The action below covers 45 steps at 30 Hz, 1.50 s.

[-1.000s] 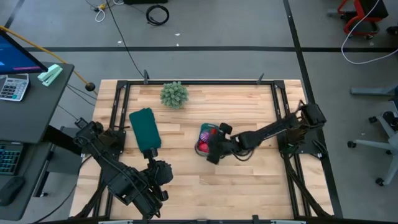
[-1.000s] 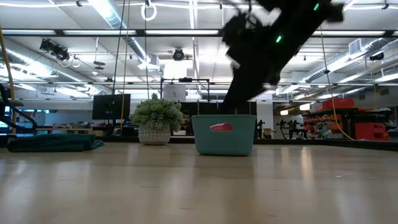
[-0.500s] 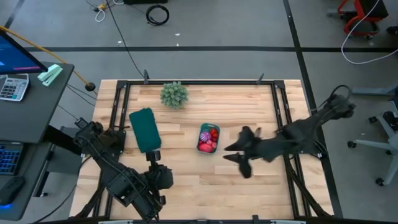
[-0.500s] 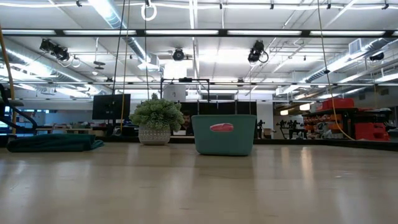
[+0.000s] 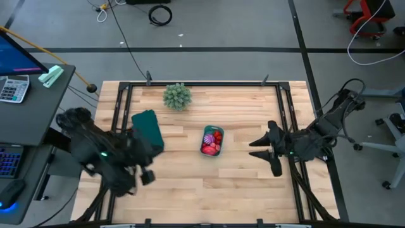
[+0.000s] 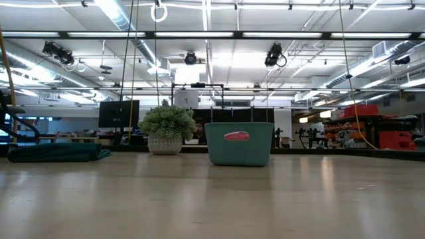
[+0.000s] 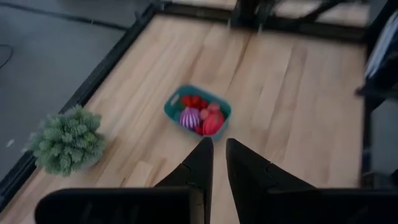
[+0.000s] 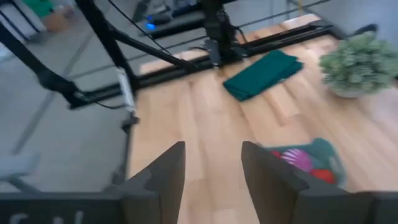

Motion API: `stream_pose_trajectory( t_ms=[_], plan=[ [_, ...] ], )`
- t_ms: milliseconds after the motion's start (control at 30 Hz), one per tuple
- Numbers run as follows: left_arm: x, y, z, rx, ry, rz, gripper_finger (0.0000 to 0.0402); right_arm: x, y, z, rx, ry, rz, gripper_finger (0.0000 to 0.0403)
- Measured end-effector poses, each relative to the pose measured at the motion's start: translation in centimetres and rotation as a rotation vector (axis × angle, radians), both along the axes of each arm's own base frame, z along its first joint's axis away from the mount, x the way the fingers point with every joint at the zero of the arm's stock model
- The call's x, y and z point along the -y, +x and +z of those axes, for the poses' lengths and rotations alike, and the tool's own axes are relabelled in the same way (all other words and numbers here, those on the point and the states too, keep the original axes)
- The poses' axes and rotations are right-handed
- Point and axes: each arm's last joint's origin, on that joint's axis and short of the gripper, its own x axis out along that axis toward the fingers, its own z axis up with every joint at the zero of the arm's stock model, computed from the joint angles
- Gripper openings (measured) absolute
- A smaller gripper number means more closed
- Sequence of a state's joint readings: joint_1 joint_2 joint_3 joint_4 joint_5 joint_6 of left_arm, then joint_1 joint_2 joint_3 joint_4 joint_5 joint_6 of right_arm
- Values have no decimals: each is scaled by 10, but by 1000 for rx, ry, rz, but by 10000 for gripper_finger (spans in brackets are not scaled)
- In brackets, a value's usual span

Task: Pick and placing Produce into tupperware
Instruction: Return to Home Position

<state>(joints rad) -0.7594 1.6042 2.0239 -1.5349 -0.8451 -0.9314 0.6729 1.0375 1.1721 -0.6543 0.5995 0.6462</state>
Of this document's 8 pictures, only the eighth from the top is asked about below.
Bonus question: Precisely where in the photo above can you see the black device with blue light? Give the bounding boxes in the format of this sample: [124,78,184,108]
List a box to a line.
[144,12,174,32]

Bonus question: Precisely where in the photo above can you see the white plastic bracket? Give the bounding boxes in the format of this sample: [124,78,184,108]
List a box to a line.
[117,68,137,112]

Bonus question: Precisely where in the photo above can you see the teal plastic basket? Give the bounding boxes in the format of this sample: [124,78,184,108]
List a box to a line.
[259,138,348,189]

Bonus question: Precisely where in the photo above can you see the green box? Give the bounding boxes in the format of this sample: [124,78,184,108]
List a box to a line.
[22,0,56,18]

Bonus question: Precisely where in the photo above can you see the green folded cloth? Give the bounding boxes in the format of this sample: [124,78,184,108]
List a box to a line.
[223,49,304,102]

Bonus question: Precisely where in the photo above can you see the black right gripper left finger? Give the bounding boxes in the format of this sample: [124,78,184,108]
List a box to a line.
[119,141,187,224]

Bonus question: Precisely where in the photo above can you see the brown cardboard box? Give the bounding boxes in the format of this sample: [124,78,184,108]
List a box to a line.
[42,8,75,32]

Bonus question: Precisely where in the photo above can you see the red toy tomato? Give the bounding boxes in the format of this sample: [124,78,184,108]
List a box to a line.
[310,169,337,185]

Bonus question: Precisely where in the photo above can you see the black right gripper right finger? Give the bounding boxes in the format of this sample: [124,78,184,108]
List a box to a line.
[241,141,373,224]

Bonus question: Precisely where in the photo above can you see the purple white striped ball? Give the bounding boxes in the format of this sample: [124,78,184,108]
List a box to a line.
[279,148,313,174]

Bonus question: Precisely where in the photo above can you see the black aluminium table frame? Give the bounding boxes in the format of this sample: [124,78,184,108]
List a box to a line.
[0,0,346,110]

